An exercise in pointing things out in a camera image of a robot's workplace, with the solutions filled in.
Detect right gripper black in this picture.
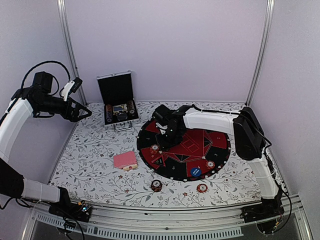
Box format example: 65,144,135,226
157,126,184,150

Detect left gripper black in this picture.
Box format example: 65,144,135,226
35,94,92,122

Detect red chips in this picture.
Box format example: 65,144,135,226
149,144,160,155
206,161,215,170

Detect blue small blind button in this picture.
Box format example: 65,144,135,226
190,167,202,177

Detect red backed card deck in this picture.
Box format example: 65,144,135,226
113,151,138,172

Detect black brown chip stack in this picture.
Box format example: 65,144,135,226
150,179,162,192

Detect orange red chip stack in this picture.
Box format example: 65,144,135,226
197,183,208,193

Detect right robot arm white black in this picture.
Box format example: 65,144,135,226
152,104,282,218

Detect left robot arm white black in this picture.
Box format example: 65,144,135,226
0,71,92,217

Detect triangular all in marker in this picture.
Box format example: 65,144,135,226
152,157,166,167

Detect round red black poker mat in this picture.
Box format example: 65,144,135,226
137,119,231,182

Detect aluminium poker case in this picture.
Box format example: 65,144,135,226
96,70,139,132

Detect black dealer button in case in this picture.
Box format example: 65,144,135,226
116,112,128,122

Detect blue card deck in case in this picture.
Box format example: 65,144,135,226
113,104,127,113

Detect right chip roll in case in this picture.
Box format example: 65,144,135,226
127,100,137,117

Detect floral table cloth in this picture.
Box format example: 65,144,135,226
50,102,261,208

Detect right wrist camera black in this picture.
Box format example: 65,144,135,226
152,104,176,129

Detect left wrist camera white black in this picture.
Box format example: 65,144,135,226
60,77,83,102

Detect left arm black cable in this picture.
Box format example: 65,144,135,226
21,60,72,93

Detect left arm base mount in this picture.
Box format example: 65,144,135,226
48,202,92,223

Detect left aluminium frame post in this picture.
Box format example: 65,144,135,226
56,0,87,106

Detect aluminium frame post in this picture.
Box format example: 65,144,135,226
245,0,275,106
56,0,87,106

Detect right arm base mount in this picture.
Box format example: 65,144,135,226
239,203,285,235

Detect front aluminium rail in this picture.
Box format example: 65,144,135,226
22,195,313,240

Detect right aluminium frame post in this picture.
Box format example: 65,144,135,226
245,0,275,106

